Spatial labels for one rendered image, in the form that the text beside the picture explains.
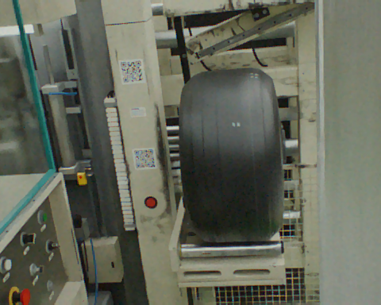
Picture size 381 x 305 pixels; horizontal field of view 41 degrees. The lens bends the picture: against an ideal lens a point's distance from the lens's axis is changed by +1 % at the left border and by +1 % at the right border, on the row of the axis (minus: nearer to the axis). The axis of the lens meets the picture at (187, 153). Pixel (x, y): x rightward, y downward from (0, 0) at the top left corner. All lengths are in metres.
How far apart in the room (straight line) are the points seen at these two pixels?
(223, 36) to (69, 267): 0.99
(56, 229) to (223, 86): 0.67
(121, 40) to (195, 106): 0.30
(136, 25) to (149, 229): 0.69
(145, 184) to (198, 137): 0.34
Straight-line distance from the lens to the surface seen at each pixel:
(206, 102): 1.51
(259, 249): 1.71
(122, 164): 1.71
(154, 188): 1.72
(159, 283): 1.90
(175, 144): 2.09
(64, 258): 1.67
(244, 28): 1.95
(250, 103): 1.49
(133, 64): 1.60
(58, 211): 1.59
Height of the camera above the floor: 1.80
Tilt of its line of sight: 20 degrees down
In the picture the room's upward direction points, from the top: 6 degrees counter-clockwise
